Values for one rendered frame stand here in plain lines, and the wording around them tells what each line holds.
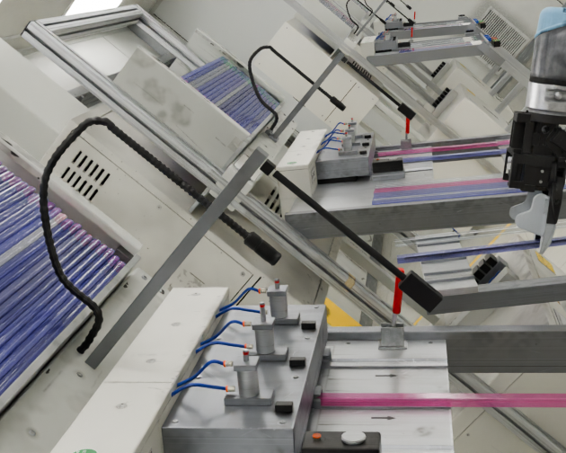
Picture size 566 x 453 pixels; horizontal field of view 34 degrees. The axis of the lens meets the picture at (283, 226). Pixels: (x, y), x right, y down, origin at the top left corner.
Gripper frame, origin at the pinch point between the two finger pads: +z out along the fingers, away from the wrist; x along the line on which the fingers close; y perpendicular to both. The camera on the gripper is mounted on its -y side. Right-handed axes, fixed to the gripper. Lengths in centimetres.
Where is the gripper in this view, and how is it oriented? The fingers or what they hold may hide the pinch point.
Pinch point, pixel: (543, 243)
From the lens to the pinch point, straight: 147.9
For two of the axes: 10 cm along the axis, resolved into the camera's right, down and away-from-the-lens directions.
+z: -0.9, 9.7, 2.3
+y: -9.9, -1.0, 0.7
